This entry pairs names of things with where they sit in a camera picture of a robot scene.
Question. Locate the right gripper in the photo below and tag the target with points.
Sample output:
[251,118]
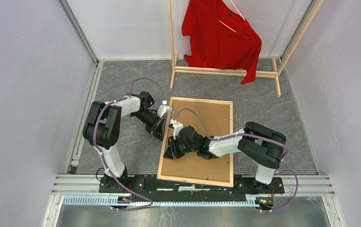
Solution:
[172,152]

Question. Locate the pink clothes hanger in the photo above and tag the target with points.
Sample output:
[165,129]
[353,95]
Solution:
[238,11]

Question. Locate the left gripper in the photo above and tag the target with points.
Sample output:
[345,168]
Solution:
[157,128]

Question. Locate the red t-shirt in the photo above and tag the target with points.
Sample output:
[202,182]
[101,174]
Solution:
[220,38]

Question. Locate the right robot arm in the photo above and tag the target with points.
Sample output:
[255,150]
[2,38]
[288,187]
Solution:
[265,146]

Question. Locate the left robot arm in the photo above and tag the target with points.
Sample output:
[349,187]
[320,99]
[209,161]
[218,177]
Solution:
[102,126]

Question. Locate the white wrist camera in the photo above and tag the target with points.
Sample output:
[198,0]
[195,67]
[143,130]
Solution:
[163,109]
[176,127]

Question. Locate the brown cardboard backing board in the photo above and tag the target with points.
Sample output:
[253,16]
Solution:
[211,119]

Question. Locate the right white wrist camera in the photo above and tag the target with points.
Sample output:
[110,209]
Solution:
[176,127]

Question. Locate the wooden clothes rack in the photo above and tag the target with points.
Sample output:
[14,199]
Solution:
[309,15]

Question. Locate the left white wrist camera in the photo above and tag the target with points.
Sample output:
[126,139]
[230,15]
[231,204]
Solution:
[163,109]

